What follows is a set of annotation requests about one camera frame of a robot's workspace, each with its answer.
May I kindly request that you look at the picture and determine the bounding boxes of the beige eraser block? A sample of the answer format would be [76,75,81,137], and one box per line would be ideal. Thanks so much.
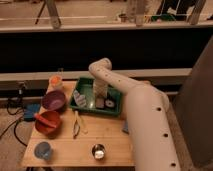
[96,98,104,109]

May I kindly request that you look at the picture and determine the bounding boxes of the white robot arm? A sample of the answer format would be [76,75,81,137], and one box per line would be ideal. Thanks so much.
[89,58,181,171]

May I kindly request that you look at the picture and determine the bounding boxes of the green plastic tray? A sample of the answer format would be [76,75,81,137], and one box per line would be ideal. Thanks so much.
[70,77,122,117]

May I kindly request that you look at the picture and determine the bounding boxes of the black ladle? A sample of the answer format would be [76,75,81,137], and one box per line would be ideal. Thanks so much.
[105,99,115,109]

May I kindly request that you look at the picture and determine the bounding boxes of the blue white packet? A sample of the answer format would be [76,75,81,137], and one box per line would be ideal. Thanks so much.
[73,90,87,107]

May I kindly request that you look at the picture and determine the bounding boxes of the wooden tongs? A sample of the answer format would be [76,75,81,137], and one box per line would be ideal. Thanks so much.
[73,110,88,138]

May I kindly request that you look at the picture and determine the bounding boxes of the purple bowl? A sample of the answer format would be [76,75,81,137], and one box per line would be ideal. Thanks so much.
[41,90,66,110]

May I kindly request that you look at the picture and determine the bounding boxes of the blue sponge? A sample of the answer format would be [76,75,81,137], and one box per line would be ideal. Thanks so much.
[122,121,129,134]

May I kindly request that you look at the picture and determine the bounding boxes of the red bowl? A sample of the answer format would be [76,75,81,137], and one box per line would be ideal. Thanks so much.
[34,111,61,135]

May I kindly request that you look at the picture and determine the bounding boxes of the small metal cup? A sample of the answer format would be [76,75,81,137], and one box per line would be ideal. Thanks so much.
[92,144,105,160]

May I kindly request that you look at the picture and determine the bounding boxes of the red spatula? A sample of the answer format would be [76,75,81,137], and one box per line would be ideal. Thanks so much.
[34,113,56,128]

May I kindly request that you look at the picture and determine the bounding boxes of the blue power adapter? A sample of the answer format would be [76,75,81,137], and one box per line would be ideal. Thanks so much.
[23,104,40,121]

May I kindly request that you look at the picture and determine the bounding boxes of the blue plastic cup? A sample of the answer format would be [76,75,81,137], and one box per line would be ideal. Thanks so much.
[34,142,52,160]

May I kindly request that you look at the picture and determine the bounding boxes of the black cable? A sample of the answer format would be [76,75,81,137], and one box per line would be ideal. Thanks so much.
[0,96,28,148]

